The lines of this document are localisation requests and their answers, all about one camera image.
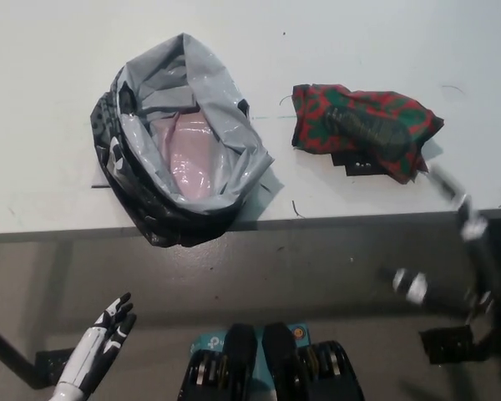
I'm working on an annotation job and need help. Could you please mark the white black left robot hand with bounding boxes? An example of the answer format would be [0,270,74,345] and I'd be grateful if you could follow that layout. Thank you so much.
[53,292,138,398]

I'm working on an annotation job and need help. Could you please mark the black plastic bag grey inside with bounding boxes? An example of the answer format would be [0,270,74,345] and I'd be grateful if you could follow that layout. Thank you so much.
[90,33,285,250]

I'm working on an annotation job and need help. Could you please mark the red green patterned garment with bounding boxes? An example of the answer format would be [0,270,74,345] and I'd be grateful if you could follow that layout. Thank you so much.
[291,83,446,185]

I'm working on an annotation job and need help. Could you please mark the black ribbed robot body block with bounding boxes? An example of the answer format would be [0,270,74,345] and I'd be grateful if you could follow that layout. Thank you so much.
[261,322,367,401]
[179,323,258,401]

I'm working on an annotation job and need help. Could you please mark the pink plastic packet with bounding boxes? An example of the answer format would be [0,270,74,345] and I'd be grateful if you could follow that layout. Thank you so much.
[152,109,222,200]

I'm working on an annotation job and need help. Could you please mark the black tape patch on table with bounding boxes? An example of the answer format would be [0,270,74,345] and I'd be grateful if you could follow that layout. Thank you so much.
[327,149,386,177]

